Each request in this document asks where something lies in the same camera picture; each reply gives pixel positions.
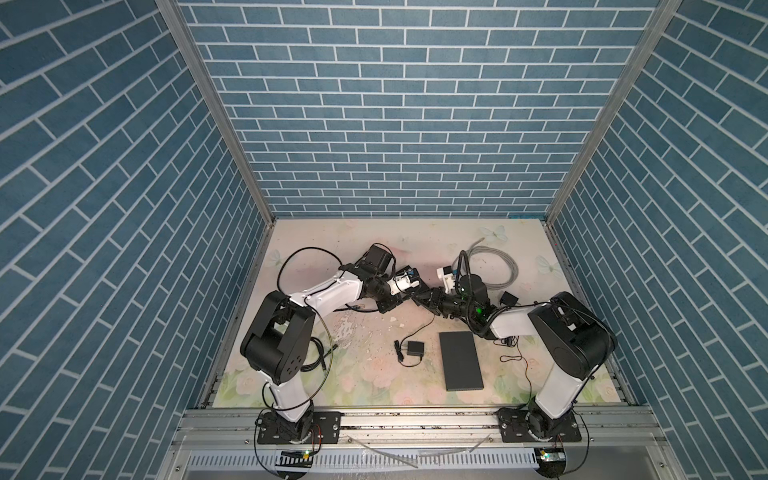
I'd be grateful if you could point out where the aluminium corner post left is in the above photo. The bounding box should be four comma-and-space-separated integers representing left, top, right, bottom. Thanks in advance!
156, 0, 275, 228

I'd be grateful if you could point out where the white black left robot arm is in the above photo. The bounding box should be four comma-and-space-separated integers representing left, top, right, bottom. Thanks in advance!
240, 243, 401, 423

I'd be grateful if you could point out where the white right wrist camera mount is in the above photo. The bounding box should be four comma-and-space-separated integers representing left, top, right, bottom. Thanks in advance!
437, 266, 457, 295

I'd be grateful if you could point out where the large flat black box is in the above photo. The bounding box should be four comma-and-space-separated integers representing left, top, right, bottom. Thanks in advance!
439, 331, 484, 392

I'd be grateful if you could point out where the thin black wire tangle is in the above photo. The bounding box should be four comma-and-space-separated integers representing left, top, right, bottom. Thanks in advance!
493, 335, 535, 403

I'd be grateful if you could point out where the black ethernet cable loop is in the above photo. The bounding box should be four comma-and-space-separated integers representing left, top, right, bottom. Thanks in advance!
275, 246, 346, 295

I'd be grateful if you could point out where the aluminium front rail frame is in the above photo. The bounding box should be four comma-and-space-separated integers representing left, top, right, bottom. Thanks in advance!
159, 404, 683, 479

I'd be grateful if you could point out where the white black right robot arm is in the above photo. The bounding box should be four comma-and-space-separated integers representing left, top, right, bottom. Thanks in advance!
421, 274, 616, 421

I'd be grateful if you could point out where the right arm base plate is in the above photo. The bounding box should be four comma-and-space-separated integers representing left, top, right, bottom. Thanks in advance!
496, 407, 582, 443

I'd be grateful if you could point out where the grey cable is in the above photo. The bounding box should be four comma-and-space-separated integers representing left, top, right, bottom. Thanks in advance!
464, 238, 520, 292

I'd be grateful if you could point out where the aluminium corner post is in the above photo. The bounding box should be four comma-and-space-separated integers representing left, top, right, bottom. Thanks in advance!
156, 0, 275, 228
544, 0, 682, 229

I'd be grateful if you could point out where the aluminium corner post right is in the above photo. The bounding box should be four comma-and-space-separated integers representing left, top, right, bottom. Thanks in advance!
544, 0, 682, 229

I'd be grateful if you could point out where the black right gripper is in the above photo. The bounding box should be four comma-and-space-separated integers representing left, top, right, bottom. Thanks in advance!
413, 287, 476, 321

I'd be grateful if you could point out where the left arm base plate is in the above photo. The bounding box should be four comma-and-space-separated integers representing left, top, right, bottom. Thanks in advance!
256, 410, 342, 445

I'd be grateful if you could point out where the coiled black cable bundle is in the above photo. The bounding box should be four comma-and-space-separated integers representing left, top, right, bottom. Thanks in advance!
299, 337, 339, 373

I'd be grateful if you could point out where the black power adapter with cord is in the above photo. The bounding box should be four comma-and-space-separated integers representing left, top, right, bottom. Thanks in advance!
393, 316, 435, 368

